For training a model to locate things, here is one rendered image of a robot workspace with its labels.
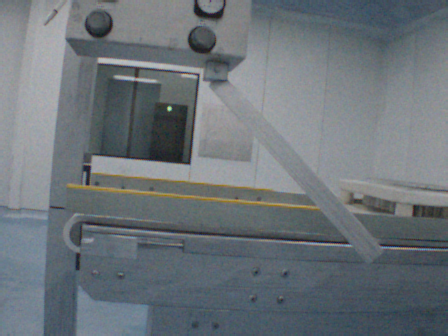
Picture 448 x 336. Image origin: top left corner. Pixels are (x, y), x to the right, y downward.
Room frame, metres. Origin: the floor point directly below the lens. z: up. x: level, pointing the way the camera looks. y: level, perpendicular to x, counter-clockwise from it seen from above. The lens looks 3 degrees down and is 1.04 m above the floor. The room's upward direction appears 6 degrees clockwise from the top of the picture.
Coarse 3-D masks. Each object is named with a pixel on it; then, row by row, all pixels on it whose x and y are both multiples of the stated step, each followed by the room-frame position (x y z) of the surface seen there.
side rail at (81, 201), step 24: (72, 192) 0.56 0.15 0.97; (96, 192) 0.56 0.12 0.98; (120, 216) 0.57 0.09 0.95; (144, 216) 0.57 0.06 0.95; (168, 216) 0.58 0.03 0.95; (192, 216) 0.58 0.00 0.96; (216, 216) 0.58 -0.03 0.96; (240, 216) 0.59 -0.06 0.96; (264, 216) 0.59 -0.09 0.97; (288, 216) 0.59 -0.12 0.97; (312, 216) 0.60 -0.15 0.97; (360, 216) 0.61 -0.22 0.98; (384, 216) 0.61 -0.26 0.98; (408, 216) 0.62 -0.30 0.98
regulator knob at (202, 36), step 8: (200, 24) 0.55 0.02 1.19; (208, 24) 0.55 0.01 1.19; (192, 32) 0.54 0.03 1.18; (200, 32) 0.52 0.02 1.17; (208, 32) 0.52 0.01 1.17; (192, 40) 0.53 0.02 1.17; (200, 40) 0.52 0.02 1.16; (208, 40) 0.52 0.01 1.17; (192, 48) 0.54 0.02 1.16; (200, 48) 0.54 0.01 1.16; (208, 48) 0.54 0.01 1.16
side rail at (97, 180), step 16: (96, 176) 0.83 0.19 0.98; (112, 176) 0.83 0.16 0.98; (160, 192) 0.84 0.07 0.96; (176, 192) 0.85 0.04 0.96; (192, 192) 0.85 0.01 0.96; (208, 192) 0.86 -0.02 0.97; (224, 192) 0.86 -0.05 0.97; (240, 192) 0.86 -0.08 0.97; (256, 192) 0.87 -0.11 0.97; (272, 192) 0.87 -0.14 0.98; (288, 192) 0.87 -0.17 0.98
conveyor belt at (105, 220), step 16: (112, 224) 0.77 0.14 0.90; (128, 224) 0.59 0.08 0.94; (144, 224) 0.59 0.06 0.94; (160, 224) 0.59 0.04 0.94; (176, 224) 0.59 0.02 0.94; (192, 224) 0.60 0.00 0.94; (64, 240) 0.58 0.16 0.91; (336, 240) 0.62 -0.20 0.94; (384, 240) 0.63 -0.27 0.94; (400, 240) 0.63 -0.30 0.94; (416, 240) 0.64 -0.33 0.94; (432, 240) 0.65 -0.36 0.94
